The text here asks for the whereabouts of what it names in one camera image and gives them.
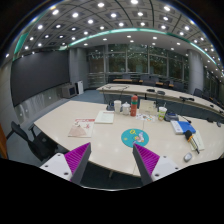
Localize grey equipment cabinet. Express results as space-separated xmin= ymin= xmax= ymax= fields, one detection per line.
xmin=61 ymin=84 xmax=77 ymax=99

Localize large dark wall screen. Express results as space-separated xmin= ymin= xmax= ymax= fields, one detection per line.
xmin=10 ymin=51 xmax=70 ymax=106

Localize small grey computer mouse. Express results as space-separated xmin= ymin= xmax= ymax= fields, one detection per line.
xmin=184 ymin=153 xmax=192 ymax=162

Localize white paper cup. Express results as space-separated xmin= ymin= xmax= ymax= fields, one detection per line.
xmin=114 ymin=100 xmax=121 ymax=114

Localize white green booklet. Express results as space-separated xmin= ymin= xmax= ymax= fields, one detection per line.
xmin=95 ymin=111 xmax=114 ymax=124

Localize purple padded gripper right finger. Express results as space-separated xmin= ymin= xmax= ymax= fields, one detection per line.
xmin=133 ymin=144 xmax=179 ymax=185

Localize green white drink cup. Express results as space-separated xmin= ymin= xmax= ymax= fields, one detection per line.
xmin=158 ymin=107 xmax=167 ymax=121

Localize round teal mouse pad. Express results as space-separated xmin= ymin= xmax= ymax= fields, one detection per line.
xmin=121 ymin=129 xmax=149 ymax=147

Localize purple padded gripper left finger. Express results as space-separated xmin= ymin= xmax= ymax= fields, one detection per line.
xmin=41 ymin=143 xmax=91 ymax=185

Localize red orange water bottle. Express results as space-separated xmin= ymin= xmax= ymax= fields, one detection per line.
xmin=130 ymin=95 xmax=138 ymax=116

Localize black office chair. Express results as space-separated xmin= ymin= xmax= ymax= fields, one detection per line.
xmin=11 ymin=121 xmax=58 ymax=161

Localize colourful sticker sheet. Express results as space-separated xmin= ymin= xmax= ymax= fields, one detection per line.
xmin=136 ymin=113 xmax=156 ymax=122

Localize black yellow handheld microphone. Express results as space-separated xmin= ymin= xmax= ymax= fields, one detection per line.
xmin=185 ymin=130 xmax=200 ymax=154

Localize red white magazine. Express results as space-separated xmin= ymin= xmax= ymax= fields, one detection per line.
xmin=68 ymin=118 xmax=95 ymax=138

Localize white lidded mug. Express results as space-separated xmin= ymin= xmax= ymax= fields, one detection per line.
xmin=122 ymin=102 xmax=130 ymax=115

